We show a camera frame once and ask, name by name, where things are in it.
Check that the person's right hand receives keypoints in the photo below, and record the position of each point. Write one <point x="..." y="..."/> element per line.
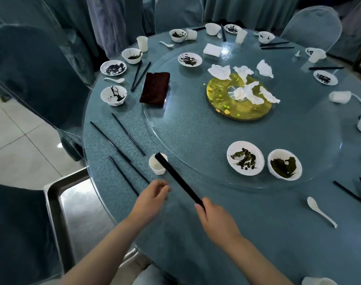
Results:
<point x="219" y="225"/>

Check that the person's left hand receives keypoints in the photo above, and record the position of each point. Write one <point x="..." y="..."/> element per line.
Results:
<point x="148" y="204"/>

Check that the bundle of black chopsticks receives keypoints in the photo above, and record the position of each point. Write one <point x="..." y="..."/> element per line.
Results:
<point x="180" y="180"/>

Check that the metal tray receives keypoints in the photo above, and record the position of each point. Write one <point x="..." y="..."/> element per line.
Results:
<point x="82" y="210"/>

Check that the person's right forearm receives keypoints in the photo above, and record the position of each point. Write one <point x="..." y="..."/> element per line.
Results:
<point x="257" y="264"/>

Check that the person's left forearm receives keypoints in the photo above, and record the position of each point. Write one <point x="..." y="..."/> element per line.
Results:
<point x="103" y="258"/>

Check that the round blue table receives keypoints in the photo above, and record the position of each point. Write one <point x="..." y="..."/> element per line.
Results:
<point x="257" y="210"/>

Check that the round glass turntable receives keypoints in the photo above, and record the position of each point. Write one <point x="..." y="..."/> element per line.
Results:
<point x="198" y="139"/>

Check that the dark red cloth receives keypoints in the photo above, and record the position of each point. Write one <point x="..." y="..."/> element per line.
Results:
<point x="154" y="89"/>

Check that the yellow round disc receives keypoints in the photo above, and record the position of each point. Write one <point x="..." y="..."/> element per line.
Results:
<point x="251" y="111"/>

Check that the blue covered chair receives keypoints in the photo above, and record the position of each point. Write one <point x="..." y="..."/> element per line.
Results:
<point x="178" y="13"/>
<point x="35" y="80"/>
<point x="20" y="234"/>
<point x="312" y="26"/>
<point x="115" y="23"/>

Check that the crumpled white tissue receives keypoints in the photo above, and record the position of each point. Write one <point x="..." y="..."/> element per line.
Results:
<point x="219" y="72"/>
<point x="251" y="93"/>
<point x="269" y="96"/>
<point x="242" y="71"/>
<point x="265" y="69"/>

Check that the folded white napkin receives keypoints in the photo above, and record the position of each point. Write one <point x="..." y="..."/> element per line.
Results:
<point x="212" y="50"/>

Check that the blue pleated table skirt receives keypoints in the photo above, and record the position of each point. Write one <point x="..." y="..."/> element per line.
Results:
<point x="251" y="11"/>

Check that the blue draped curtain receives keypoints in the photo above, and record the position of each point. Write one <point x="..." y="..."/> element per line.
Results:
<point x="355" y="26"/>

